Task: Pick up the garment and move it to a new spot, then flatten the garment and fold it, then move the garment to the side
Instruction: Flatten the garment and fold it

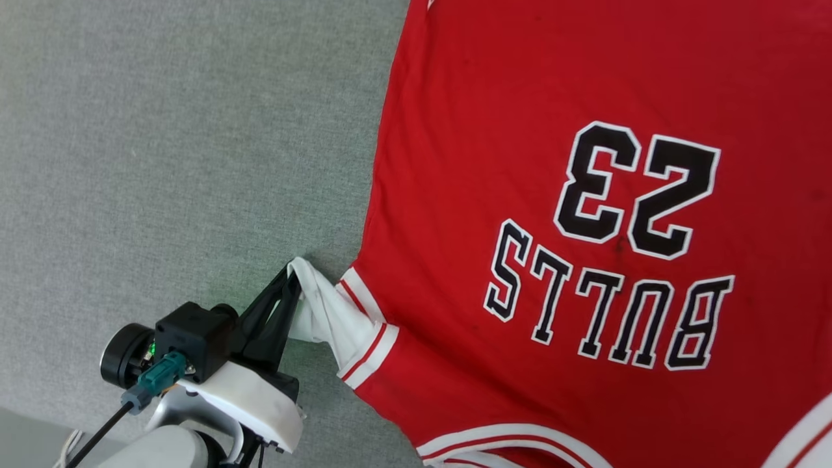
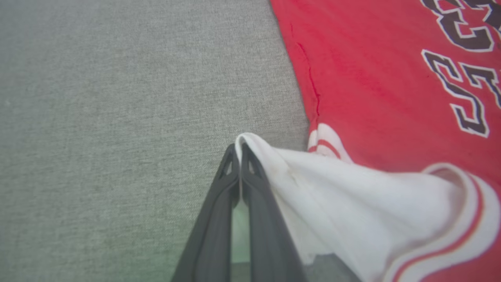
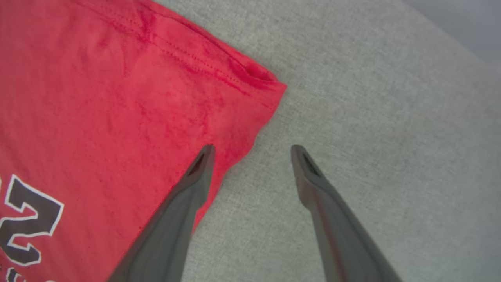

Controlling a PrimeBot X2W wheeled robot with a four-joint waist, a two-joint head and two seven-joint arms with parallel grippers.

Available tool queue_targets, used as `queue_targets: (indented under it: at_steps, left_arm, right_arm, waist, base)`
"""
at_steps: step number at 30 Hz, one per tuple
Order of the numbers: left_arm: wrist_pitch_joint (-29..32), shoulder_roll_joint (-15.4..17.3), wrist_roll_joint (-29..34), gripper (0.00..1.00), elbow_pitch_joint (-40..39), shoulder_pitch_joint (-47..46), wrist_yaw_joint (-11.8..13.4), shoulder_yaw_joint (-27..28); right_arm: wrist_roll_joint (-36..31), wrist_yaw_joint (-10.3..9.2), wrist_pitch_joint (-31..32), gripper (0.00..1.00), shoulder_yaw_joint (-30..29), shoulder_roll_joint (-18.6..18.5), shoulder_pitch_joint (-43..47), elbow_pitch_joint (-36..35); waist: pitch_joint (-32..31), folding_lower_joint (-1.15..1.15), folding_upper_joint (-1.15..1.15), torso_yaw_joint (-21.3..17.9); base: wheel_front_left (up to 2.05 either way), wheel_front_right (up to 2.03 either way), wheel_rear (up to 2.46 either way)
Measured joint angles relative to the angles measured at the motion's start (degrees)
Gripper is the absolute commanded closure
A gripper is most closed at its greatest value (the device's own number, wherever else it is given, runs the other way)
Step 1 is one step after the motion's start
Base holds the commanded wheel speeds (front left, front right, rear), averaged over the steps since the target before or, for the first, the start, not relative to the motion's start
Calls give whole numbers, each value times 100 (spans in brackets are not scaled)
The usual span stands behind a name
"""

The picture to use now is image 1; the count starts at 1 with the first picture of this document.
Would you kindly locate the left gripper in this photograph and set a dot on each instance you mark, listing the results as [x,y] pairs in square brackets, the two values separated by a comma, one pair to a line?
[257,403]

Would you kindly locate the red basketball jersey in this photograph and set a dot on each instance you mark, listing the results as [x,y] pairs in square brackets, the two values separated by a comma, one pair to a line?
[533,130]

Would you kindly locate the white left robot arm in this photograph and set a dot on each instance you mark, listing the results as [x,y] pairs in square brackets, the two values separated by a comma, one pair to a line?
[162,445]

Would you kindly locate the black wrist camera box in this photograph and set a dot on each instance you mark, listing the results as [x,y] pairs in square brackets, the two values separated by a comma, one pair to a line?
[192,338]

